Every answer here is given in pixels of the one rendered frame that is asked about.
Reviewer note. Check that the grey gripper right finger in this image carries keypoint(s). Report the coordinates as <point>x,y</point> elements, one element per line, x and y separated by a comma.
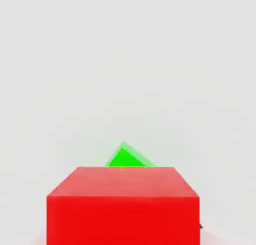
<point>201,226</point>

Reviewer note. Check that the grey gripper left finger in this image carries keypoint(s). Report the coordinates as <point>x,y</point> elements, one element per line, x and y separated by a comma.
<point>42,241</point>

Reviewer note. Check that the small red cube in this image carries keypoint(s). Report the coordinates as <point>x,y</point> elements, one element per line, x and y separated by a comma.
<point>123,219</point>

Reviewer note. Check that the small green cube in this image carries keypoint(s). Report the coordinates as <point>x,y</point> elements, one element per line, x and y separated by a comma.
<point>126,159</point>

